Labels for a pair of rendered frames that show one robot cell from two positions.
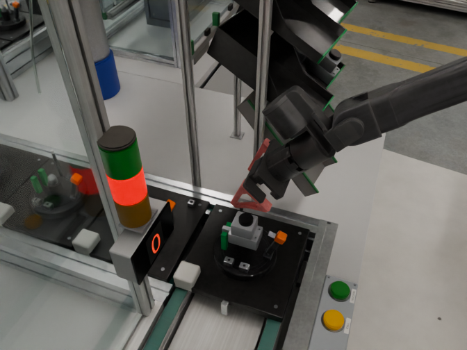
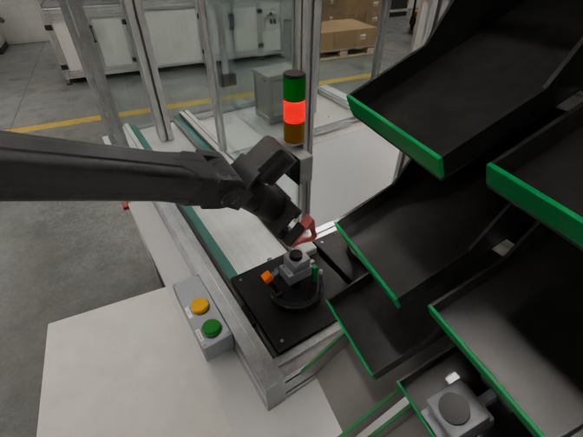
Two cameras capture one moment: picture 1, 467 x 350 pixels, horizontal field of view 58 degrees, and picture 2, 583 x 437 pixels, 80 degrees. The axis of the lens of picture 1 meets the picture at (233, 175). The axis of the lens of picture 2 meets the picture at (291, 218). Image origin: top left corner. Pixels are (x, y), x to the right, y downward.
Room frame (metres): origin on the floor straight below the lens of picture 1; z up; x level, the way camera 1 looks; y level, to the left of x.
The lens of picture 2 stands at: (0.88, -0.47, 1.65)
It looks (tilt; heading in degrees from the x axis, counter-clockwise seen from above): 40 degrees down; 127
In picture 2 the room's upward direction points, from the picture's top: straight up
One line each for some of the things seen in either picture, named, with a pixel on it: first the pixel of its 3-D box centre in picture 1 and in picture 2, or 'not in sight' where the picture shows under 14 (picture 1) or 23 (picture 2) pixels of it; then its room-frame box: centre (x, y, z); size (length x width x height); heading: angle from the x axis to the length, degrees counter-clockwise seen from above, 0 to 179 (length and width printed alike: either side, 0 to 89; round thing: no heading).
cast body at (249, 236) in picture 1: (241, 227); (299, 262); (0.57, -0.02, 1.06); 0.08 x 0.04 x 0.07; 70
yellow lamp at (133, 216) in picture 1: (133, 205); (294, 129); (0.43, 0.15, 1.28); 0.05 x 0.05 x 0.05
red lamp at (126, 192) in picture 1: (126, 180); (294, 109); (0.43, 0.15, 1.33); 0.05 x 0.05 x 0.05
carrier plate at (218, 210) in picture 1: (244, 256); (295, 291); (0.56, -0.03, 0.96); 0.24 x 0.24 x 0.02; 70
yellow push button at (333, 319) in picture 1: (333, 320); (199, 306); (0.41, -0.20, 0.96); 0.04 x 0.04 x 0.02
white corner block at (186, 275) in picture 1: (187, 276); (305, 250); (0.51, 0.10, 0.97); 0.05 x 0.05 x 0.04; 70
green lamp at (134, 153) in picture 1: (120, 154); (294, 87); (0.43, 0.15, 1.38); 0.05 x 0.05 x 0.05
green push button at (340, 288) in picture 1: (339, 291); (211, 329); (0.47, -0.22, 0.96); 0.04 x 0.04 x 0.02
